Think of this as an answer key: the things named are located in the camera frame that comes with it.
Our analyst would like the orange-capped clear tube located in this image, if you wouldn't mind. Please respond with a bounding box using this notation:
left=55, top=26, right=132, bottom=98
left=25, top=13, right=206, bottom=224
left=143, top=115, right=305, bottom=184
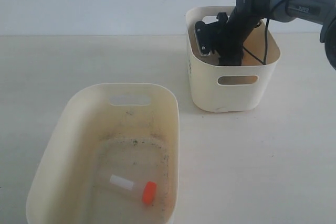
left=109, top=174, right=157, bottom=205

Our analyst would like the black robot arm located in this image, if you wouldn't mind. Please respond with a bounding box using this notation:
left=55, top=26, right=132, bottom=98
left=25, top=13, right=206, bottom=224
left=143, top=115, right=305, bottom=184
left=217, top=0, right=335, bottom=67

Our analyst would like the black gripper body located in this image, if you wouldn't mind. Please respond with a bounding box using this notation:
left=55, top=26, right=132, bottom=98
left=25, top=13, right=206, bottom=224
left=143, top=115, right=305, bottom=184
left=210, top=12, right=245, bottom=66

